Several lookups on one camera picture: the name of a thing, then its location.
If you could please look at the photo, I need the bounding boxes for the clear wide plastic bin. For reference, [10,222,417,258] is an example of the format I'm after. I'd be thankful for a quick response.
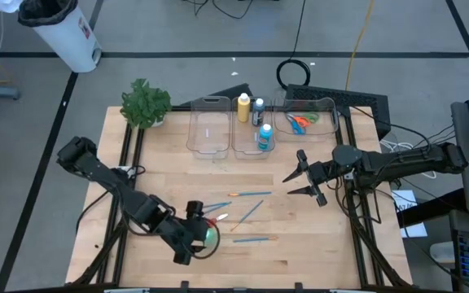
[270,96,340,143]

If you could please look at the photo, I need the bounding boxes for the blue-handled scissors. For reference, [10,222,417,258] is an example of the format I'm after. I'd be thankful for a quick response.
[287,113,307,136]

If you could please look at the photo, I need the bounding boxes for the green potted plant white pot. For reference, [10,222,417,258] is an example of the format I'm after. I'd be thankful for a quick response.
[120,77,173,130]

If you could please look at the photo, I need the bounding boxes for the small black corner plate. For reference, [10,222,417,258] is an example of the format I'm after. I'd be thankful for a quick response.
[179,82,254,110]

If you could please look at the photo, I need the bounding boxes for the black desk leg bar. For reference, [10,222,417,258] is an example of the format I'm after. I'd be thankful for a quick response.
[396,187,467,229]

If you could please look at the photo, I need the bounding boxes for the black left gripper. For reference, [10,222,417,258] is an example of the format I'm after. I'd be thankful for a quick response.
[156,200,215,265]

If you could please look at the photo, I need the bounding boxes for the white paper sheet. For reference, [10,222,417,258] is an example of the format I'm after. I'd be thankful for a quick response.
[389,189,429,239]

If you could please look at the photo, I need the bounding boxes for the pale round object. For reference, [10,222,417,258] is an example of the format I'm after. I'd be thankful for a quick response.
[428,240,456,266]

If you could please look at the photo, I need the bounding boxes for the dark blue paint bottle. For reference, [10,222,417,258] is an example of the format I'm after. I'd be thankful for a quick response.
[252,97,266,127]

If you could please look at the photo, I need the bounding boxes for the large black corner plate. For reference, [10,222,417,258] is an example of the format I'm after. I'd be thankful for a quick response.
[285,83,392,140]

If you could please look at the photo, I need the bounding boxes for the clear narrow plastic bin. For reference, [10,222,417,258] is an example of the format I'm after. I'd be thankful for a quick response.
[229,95,275,160]
[186,95,232,160]

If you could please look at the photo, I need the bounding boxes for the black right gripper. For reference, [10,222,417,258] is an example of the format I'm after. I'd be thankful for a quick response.
[282,149,335,208]

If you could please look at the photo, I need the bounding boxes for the yellow paint bottle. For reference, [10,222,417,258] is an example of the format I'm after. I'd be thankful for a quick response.
[236,92,252,124]

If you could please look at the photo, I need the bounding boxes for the green paint bottle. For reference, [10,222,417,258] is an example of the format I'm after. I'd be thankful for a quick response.
[201,227,219,250]

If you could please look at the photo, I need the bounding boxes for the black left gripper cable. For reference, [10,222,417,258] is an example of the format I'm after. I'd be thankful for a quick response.
[193,221,221,260]

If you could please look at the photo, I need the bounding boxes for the light blue paint bottle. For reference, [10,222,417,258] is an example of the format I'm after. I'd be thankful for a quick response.
[256,123,275,152]

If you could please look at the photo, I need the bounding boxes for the yellow cable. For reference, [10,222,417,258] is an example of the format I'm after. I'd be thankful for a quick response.
[344,0,377,91]

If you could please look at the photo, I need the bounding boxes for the white cable bundle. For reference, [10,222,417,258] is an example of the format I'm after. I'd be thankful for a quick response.
[379,138,439,180]

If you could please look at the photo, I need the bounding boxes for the white trash can black bag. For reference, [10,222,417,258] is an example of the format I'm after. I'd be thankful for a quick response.
[17,0,103,74]

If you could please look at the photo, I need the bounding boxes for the black coiled cable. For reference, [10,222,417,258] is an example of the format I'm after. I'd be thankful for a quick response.
[275,0,312,91]

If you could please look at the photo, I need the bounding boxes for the black floor cable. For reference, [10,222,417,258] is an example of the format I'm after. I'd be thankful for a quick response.
[183,0,256,20]

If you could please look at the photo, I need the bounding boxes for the red-handled scissors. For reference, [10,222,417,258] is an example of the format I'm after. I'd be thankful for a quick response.
[206,212,230,227]

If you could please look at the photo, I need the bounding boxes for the black cable under table edge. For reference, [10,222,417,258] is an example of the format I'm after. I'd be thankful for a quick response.
[74,187,116,235]

